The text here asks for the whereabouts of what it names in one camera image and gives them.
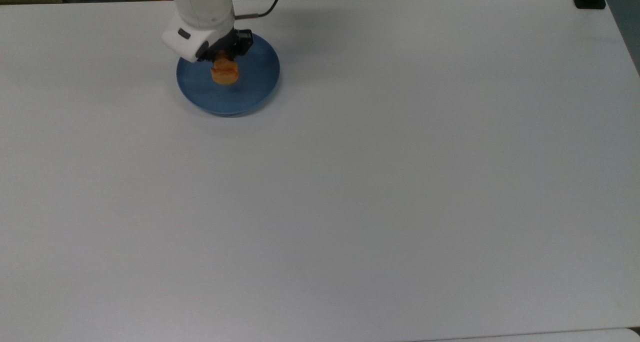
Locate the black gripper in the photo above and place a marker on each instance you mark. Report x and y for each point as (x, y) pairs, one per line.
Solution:
(220, 44)

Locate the orange braided bread loaf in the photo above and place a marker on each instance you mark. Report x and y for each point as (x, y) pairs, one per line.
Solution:
(225, 74)

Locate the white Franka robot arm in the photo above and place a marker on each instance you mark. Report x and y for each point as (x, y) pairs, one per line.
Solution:
(205, 7)

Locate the blue round plate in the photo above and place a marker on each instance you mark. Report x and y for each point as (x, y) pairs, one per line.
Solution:
(250, 92)

